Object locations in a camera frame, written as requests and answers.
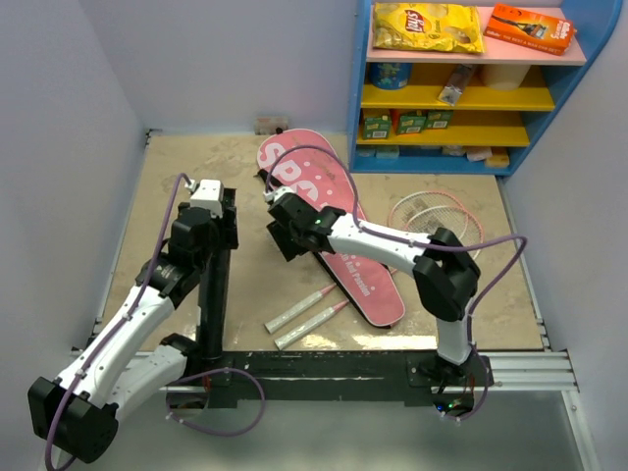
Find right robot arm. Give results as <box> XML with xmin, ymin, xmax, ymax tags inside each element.
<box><xmin>264</xmin><ymin>187</ymin><xmax>481</xmax><ymax>386</ymax></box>

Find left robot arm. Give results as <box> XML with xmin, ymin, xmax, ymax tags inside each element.
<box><xmin>27</xmin><ymin>180</ymin><xmax>238</xmax><ymax>470</ymax></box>

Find orange razor box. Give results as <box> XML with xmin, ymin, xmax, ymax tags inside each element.
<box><xmin>485</xmin><ymin>3</ymin><xmax>577</xmax><ymax>56</ymax></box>

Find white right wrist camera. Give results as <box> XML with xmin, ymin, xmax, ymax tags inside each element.
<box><xmin>263</xmin><ymin>186</ymin><xmax>293</xmax><ymax>204</ymax></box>

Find green box right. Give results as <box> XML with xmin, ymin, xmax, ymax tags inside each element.
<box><xmin>425</xmin><ymin>110</ymin><xmax>453</xmax><ymax>130</ymax></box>

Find blue shelf unit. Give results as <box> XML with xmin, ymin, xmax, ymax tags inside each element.
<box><xmin>346</xmin><ymin>1</ymin><xmax>627</xmax><ymax>177</ymax></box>

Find green box middle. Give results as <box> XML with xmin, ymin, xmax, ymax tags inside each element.
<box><xmin>396</xmin><ymin>113</ymin><xmax>427</xmax><ymax>135</ymax></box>

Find green box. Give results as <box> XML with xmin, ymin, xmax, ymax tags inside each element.
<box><xmin>425</xmin><ymin>110</ymin><xmax>453</xmax><ymax>130</ymax></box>
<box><xmin>362</xmin><ymin>114</ymin><xmax>392</xmax><ymax>140</ymax></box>
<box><xmin>396</xmin><ymin>113</ymin><xmax>427</xmax><ymax>135</ymax></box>

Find cream round container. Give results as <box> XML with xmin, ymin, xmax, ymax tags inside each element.
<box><xmin>480</xmin><ymin>64</ymin><xmax>531</xmax><ymax>91</ymax></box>

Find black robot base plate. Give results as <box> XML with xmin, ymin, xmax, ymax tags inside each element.
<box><xmin>176</xmin><ymin>350</ymin><xmax>494</xmax><ymax>411</ymax></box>

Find black shuttlecock tube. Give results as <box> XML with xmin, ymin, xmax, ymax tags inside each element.
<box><xmin>196</xmin><ymin>249</ymin><xmax>232</xmax><ymax>361</ymax></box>

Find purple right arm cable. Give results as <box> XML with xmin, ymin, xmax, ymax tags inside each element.
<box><xmin>263</xmin><ymin>144</ymin><xmax>529</xmax><ymax>423</ymax></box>

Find silver foil packet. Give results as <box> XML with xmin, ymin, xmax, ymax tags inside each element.
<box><xmin>437</xmin><ymin>64</ymin><xmax>477</xmax><ymax>106</ymax></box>

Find pink racket bag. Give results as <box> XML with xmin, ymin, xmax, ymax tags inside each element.
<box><xmin>257</xmin><ymin>129</ymin><xmax>405</xmax><ymax>328</ymax></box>

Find blue round tin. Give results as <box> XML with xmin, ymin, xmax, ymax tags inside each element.
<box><xmin>368</xmin><ymin>62</ymin><xmax>412</xmax><ymax>90</ymax></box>

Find yellow chips bag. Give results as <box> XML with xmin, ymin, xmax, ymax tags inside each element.
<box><xmin>372</xmin><ymin>3</ymin><xmax>485</xmax><ymax>54</ymax></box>

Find green box left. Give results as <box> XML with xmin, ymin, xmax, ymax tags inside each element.
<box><xmin>362</xmin><ymin>114</ymin><xmax>392</xmax><ymax>140</ymax></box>

